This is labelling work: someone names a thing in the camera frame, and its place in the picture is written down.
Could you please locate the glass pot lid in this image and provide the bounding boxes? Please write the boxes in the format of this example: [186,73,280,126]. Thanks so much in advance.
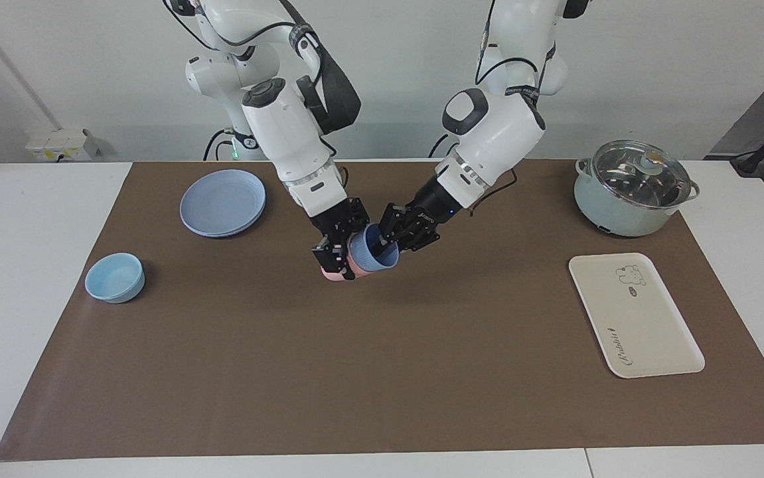
[591,140,693,210]

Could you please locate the blue plastic cup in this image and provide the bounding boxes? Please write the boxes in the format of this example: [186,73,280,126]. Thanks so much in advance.
[348,223,400,272]

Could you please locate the blue plastic plate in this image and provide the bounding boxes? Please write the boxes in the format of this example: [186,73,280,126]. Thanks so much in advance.
[179,169,267,238]

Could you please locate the cream tray with print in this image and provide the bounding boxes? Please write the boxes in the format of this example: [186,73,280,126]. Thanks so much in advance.
[568,252,706,379]

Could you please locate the pale green cooking pot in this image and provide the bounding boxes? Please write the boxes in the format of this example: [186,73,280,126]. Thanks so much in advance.
[573,158,701,238]

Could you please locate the brown table mat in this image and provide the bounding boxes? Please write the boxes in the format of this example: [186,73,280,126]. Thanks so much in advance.
[0,159,764,461]

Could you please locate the pink plastic cup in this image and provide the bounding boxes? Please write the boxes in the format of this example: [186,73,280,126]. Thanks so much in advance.
[321,256,372,282]

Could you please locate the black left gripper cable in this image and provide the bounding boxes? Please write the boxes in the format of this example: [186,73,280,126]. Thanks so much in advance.
[473,0,543,87]

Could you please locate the white power strip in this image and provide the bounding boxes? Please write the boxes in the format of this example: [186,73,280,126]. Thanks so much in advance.
[25,128,100,161]

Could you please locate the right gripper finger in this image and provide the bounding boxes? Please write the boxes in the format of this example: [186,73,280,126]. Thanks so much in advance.
[345,197,370,234]
[312,240,356,280]

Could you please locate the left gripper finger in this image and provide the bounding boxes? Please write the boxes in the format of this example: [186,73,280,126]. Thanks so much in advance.
[380,203,417,244]
[397,224,441,253]

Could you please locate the light blue bowl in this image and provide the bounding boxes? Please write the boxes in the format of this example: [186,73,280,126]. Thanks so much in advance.
[84,253,146,304]

